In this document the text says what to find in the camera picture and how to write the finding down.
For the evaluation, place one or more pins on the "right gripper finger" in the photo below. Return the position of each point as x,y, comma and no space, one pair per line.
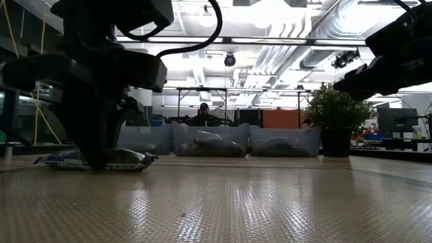
368,92
371,72

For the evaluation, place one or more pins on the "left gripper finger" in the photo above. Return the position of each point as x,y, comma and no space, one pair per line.
84,118
114,111

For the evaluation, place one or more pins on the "purple green granola bar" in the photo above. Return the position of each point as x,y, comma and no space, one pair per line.
131,161

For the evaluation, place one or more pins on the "light blue granola bar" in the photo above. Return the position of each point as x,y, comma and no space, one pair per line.
206,135

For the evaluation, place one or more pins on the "black track light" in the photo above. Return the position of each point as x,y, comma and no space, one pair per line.
346,58

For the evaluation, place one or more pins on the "green potted plant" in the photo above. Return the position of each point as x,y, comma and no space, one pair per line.
339,111

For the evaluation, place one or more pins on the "blue box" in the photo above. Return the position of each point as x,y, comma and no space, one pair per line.
157,123

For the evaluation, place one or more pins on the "transparent grey plastic bin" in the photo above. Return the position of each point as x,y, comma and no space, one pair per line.
236,131
152,135
312,135

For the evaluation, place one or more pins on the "black background desk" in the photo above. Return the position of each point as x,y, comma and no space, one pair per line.
405,141

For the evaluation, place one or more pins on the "pale bottle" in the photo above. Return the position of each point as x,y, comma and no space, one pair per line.
417,132

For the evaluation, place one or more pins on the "small white cylinder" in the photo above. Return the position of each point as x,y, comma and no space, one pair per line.
8,152

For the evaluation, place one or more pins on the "person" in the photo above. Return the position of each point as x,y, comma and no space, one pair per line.
204,118

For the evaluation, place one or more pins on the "overhead LED light bar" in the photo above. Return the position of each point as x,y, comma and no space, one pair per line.
189,39

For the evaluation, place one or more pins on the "round black ceiling fixture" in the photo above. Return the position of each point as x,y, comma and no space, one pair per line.
229,59

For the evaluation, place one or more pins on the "woven baking mat dark border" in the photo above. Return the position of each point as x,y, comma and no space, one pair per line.
216,209

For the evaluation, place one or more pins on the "black background workstation frame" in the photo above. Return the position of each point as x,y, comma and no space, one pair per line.
179,101

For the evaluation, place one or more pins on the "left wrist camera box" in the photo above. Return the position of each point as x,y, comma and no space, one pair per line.
145,13

